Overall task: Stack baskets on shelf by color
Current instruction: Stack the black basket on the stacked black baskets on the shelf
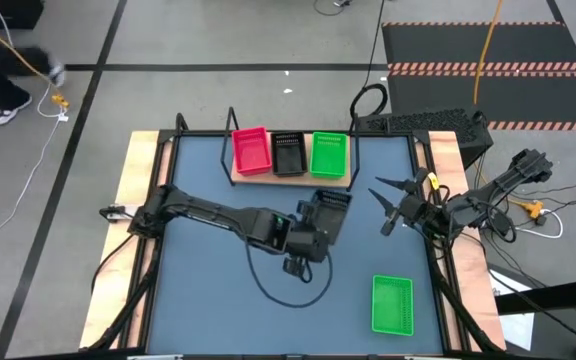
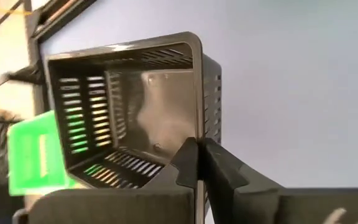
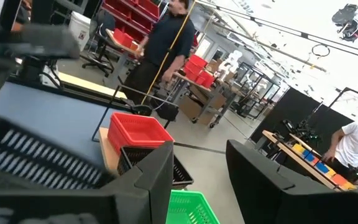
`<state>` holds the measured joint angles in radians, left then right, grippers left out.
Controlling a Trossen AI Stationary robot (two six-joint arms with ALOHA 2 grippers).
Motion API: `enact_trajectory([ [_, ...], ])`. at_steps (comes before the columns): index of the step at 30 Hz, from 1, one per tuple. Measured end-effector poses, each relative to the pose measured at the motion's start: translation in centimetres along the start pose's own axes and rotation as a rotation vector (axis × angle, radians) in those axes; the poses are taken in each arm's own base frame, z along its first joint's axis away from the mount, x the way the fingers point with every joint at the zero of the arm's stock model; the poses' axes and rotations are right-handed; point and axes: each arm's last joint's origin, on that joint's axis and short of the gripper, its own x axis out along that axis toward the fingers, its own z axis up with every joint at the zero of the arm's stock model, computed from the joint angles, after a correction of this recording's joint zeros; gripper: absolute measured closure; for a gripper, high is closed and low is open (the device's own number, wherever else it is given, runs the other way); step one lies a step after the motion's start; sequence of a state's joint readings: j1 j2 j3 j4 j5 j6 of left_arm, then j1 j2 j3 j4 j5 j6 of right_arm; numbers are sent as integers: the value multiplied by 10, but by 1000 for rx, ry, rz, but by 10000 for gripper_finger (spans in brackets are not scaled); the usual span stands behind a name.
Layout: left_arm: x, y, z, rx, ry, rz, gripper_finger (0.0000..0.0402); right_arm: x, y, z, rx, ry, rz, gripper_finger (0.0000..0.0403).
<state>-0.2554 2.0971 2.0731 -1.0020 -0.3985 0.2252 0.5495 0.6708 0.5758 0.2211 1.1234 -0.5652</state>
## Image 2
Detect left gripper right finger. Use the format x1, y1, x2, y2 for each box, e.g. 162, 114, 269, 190
201, 138, 358, 224

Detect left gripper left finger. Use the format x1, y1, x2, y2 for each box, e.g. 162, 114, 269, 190
12, 136, 200, 224

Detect black plastic slotted basket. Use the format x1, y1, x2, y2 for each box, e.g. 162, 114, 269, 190
44, 30, 223, 224

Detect green plastic slotted basket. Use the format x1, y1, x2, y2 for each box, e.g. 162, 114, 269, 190
7, 110, 78, 197

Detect blue-grey table mat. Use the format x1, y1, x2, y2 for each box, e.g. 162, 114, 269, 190
39, 0, 358, 189

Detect black metal table frame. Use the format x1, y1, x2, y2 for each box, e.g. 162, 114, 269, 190
23, 0, 98, 116

